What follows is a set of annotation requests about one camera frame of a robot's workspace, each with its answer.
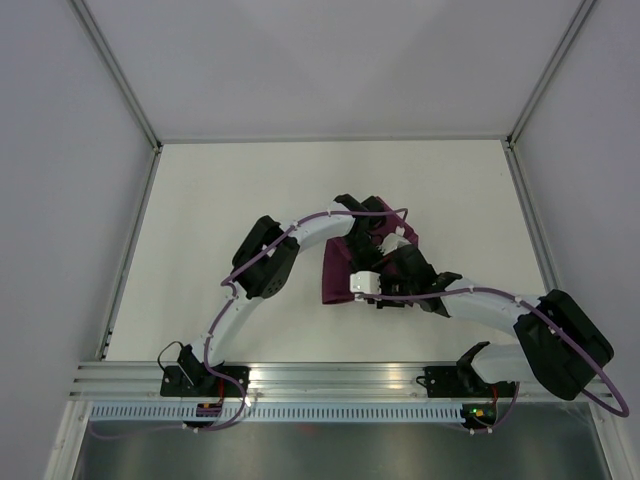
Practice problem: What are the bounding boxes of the purple cloth napkin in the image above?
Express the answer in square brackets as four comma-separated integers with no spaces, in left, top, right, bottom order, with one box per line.
[322,214,419,305]

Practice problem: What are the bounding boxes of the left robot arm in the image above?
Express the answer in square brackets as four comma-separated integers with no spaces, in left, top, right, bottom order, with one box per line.
[177,194,407,396]

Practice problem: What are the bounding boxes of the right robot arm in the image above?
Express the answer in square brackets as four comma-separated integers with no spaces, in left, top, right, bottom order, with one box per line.
[378,244,614,400]

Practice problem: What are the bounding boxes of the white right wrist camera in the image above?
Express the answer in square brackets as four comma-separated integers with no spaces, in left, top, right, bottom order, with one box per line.
[349,271,382,302]

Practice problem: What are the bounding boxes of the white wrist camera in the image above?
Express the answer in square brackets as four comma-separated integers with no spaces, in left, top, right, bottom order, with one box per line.
[378,227,411,256]
[349,271,382,302]

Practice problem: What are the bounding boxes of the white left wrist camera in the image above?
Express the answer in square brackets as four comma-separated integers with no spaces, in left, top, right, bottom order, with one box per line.
[378,227,411,256]

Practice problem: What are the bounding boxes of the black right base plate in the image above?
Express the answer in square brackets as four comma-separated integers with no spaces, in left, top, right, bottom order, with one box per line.
[415,365,516,399]

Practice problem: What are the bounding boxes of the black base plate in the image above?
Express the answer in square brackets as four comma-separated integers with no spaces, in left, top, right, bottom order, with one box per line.
[160,365,250,398]
[415,365,516,399]

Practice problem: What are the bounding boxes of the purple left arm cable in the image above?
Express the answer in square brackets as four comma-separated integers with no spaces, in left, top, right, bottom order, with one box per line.
[89,207,411,441]

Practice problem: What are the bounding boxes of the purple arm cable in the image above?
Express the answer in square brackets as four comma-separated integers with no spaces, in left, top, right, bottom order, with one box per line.
[89,207,411,441]
[357,287,630,434]

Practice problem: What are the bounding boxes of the white slotted cable duct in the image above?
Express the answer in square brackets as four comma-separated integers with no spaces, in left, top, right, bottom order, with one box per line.
[90,401,463,423]

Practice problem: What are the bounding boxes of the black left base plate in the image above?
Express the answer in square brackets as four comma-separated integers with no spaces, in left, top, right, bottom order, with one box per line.
[160,365,250,398]

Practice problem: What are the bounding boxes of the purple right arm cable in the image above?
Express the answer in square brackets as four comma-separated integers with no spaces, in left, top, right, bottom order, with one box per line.
[357,287,630,434]

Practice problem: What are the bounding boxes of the aluminium right frame post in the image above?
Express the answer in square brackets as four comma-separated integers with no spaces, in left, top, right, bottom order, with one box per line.
[502,0,599,150]

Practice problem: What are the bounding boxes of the aluminium frame post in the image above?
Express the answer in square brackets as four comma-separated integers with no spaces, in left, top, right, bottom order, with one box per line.
[67,0,162,153]
[502,0,599,150]

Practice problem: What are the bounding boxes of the aluminium front rail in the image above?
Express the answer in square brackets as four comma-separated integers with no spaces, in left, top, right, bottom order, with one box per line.
[67,362,614,401]

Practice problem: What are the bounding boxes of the aluminium left frame post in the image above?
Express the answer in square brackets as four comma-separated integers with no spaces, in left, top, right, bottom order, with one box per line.
[67,0,162,153]

